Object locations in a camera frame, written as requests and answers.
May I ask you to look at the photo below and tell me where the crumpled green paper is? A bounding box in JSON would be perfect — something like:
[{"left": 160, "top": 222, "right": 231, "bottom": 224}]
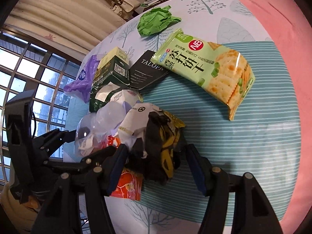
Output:
[{"left": 137, "top": 5, "right": 181, "bottom": 37}]

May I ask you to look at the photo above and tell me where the orange red snack packet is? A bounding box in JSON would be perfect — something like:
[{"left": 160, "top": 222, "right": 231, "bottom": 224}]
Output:
[{"left": 106, "top": 136, "right": 144, "bottom": 202}]

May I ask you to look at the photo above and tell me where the black yellow snack wrapper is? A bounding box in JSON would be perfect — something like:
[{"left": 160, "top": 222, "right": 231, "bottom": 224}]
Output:
[{"left": 117, "top": 102, "right": 186, "bottom": 185}]

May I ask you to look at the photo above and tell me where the metal window security grille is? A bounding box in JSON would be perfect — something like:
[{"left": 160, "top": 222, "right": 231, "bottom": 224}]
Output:
[{"left": 1, "top": 29, "right": 81, "bottom": 186}]

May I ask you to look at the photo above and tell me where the green cracker packet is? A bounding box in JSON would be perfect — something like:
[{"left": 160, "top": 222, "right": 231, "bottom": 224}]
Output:
[{"left": 151, "top": 28, "right": 255, "bottom": 121}]

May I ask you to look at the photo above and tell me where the pink blanket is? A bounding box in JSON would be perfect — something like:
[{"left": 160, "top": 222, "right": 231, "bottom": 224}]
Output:
[{"left": 190, "top": 0, "right": 312, "bottom": 234}]

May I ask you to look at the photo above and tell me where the white purple carton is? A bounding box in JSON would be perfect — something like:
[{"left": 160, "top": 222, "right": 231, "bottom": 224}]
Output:
[{"left": 110, "top": 89, "right": 143, "bottom": 113}]

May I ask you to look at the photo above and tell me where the black Talopn card box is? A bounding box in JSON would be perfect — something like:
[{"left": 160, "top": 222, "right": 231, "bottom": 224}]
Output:
[{"left": 129, "top": 50, "right": 169, "bottom": 90}]

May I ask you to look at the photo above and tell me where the white tree-print bed sheet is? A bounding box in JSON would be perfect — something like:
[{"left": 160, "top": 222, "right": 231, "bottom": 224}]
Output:
[{"left": 74, "top": 0, "right": 301, "bottom": 233}]

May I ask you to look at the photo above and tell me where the clear plastic bottle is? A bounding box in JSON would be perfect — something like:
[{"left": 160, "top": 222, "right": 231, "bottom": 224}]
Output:
[{"left": 74, "top": 101, "right": 126, "bottom": 157}]

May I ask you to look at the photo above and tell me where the green and yellow carton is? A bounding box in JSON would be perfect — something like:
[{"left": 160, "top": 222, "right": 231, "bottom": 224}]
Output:
[{"left": 89, "top": 47, "right": 130, "bottom": 113}]

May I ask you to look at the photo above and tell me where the purple plastic bag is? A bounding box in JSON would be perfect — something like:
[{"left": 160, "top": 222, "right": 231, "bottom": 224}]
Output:
[{"left": 63, "top": 55, "right": 100, "bottom": 103}]

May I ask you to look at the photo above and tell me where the cream pleated curtain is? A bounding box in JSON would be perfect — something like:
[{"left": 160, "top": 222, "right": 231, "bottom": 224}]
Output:
[{"left": 5, "top": 0, "right": 126, "bottom": 54}]

